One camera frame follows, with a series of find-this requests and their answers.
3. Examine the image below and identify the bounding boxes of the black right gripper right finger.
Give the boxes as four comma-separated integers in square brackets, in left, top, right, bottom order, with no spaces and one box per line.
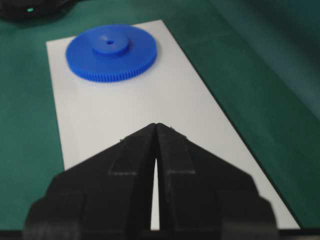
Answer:
[156,123,278,240]

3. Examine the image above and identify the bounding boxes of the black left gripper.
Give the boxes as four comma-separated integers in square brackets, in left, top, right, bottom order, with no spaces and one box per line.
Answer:
[0,0,70,21]

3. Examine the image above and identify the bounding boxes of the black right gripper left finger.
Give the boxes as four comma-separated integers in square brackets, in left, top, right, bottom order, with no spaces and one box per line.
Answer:
[23,123,157,240]

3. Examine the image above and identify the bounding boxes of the large blue gear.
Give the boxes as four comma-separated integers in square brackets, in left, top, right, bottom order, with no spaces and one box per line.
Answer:
[65,24,158,83]

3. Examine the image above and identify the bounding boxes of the white rectangular board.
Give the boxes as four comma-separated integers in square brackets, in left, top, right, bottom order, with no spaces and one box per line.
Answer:
[46,20,299,229]

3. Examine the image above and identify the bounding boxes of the green table cloth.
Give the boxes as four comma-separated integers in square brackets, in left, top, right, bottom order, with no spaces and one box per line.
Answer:
[0,0,320,230]

